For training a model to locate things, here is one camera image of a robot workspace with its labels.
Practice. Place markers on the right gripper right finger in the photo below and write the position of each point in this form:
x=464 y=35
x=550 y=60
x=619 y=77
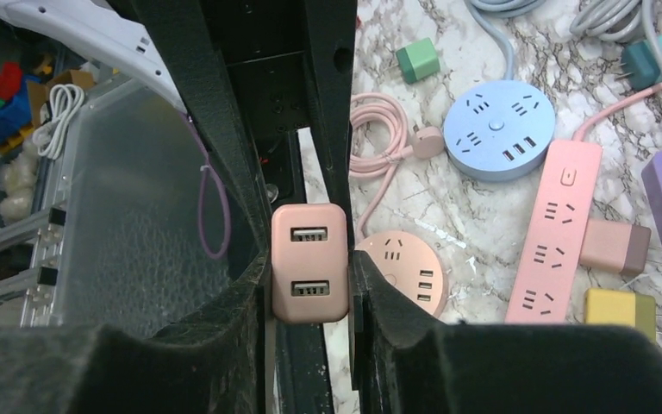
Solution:
x=478 y=229

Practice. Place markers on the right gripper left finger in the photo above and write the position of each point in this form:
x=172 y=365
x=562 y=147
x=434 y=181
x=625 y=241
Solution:
x=211 y=361

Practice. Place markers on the pink dual USB charger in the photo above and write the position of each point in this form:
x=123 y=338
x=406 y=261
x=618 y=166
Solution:
x=309 y=259

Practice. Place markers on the yellow charger plug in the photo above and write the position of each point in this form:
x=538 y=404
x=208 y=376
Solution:
x=635 y=310

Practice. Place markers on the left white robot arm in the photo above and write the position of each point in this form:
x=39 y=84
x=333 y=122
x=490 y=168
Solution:
x=94 y=30

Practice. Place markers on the dusty pink charger plug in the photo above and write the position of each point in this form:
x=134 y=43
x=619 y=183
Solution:
x=614 y=247

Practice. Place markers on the green charger plug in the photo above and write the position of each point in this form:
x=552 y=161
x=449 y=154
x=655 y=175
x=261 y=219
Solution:
x=418 y=60

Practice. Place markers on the pink round power socket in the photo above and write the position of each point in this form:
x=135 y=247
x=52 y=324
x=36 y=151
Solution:
x=411 y=265

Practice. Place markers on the pink long power strip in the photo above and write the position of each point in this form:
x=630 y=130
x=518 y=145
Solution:
x=550 y=255

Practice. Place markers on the blue round power socket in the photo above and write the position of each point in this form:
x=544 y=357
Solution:
x=499 y=131

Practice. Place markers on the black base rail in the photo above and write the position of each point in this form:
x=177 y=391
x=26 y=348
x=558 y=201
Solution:
x=264 y=45

